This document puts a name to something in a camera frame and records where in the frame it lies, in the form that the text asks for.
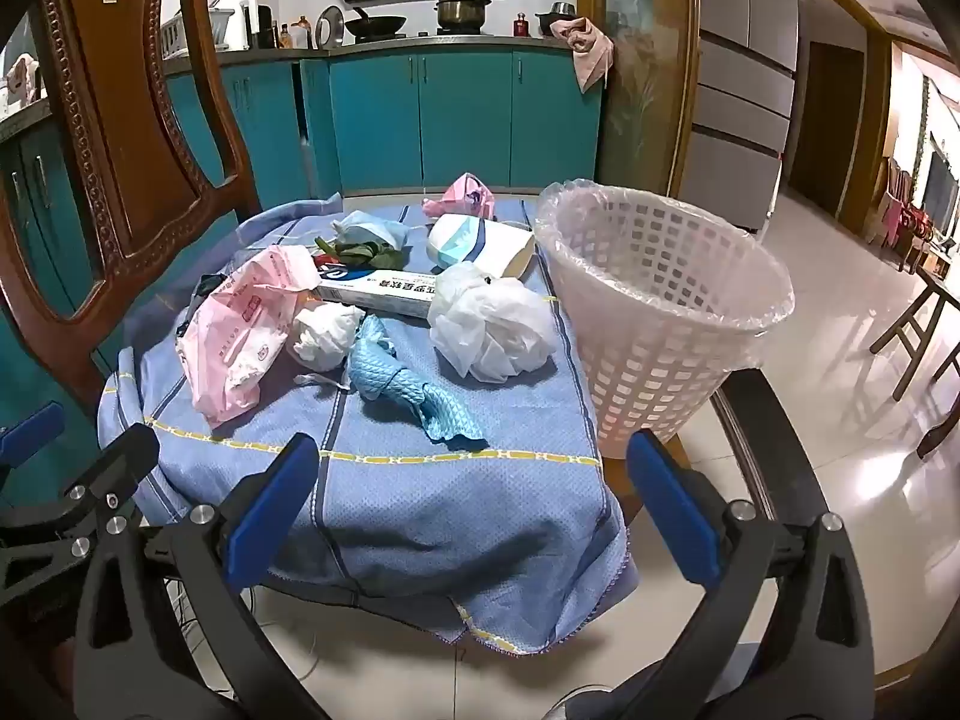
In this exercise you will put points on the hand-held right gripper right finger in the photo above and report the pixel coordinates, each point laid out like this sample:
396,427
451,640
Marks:
671,517

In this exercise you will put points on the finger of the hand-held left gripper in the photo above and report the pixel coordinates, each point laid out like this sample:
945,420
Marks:
120,465
30,429

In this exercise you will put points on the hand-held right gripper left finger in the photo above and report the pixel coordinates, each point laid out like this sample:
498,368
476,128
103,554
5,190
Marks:
274,514

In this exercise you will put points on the pink plastic bag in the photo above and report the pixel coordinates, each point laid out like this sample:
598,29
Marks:
232,337

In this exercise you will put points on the white plastic lattice basket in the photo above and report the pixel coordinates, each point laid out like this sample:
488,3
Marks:
660,345

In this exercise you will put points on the light blue cloth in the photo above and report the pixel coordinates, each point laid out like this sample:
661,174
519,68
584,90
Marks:
390,375

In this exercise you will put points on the white tissue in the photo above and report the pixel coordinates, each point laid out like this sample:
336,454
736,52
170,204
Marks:
322,337

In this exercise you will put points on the dark green foil wrapper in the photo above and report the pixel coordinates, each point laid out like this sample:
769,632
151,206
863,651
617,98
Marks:
214,283

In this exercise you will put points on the white plastic bag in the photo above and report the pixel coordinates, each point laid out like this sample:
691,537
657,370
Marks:
487,322

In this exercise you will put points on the blue striped towel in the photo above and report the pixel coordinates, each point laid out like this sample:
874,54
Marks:
450,510

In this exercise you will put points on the long white cardboard box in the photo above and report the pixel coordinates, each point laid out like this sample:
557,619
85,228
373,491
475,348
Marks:
375,291

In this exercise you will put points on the red snack wrapper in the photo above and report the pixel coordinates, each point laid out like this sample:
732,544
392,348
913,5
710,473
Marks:
326,261

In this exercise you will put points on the clear plastic bin liner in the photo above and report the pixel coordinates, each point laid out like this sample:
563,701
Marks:
570,240

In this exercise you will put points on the clear packet with blue mask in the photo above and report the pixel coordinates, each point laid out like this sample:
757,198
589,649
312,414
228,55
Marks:
367,226

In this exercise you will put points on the white and blue packet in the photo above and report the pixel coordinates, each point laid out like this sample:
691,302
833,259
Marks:
480,244

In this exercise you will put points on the carved wooden chair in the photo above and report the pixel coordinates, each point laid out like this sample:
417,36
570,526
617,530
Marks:
127,90

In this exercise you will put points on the pink cloth on counter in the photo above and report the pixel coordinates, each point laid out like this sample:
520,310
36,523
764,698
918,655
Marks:
22,75

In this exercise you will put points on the crumpled pink wrapper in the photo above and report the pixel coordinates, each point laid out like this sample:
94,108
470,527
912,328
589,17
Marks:
465,195

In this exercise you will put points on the pink chairs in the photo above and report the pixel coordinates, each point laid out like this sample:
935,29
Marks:
900,217

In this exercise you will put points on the brown wooden door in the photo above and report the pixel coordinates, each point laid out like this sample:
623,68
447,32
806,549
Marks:
836,127

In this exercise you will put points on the silver refrigerator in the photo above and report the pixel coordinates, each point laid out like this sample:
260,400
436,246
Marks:
742,90

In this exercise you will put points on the white dish rack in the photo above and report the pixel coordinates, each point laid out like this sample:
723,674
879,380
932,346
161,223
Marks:
214,28

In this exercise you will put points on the black kitchen appliance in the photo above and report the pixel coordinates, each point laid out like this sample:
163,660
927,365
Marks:
256,26

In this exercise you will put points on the brown glass bottle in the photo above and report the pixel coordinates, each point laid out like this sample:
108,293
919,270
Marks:
304,31
286,36

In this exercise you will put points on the round pan lid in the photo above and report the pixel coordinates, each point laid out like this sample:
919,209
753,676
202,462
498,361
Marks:
328,26

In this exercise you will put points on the black wok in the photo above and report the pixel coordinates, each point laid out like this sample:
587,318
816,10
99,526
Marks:
375,24

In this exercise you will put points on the grey kitchen countertop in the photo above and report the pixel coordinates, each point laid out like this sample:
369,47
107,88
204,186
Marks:
450,41

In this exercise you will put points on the steel cooking pot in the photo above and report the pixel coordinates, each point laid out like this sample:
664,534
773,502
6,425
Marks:
463,11

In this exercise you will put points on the frosted glass door wooden frame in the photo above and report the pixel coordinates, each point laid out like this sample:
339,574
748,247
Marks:
645,90

